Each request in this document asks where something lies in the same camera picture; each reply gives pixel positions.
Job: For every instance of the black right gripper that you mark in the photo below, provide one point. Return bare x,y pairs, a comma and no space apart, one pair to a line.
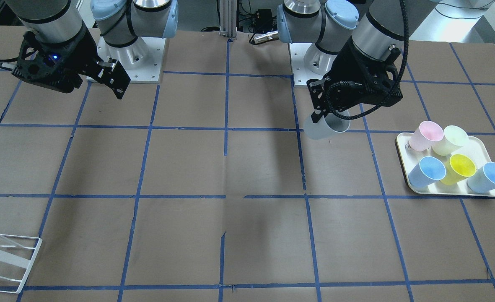
84,53

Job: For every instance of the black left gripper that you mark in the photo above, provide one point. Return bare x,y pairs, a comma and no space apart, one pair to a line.
343,63

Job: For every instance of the grey plastic cup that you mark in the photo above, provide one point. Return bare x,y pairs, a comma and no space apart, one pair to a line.
328,126

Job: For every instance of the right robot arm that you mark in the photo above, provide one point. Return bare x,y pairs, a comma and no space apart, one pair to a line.
56,21

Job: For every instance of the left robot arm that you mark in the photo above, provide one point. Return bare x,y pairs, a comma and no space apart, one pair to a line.
370,51

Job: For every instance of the pink plastic cup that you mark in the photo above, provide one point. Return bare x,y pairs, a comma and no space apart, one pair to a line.
426,135

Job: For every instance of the blue cup middle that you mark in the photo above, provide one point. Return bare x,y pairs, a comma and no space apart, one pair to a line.
428,171

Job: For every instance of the pale green plastic cup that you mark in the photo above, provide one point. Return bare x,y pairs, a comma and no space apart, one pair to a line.
454,138

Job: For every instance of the yellow plastic cup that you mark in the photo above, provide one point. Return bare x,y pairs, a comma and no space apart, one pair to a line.
458,167

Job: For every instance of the blue cup near tray corner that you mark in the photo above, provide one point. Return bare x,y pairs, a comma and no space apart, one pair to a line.
483,180

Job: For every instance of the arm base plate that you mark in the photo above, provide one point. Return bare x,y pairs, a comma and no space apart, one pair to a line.
309,62
141,57

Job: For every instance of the aluminium frame post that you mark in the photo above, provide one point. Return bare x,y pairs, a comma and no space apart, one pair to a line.
228,16

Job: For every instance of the white wire cup rack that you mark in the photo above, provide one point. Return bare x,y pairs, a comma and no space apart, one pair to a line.
17,257

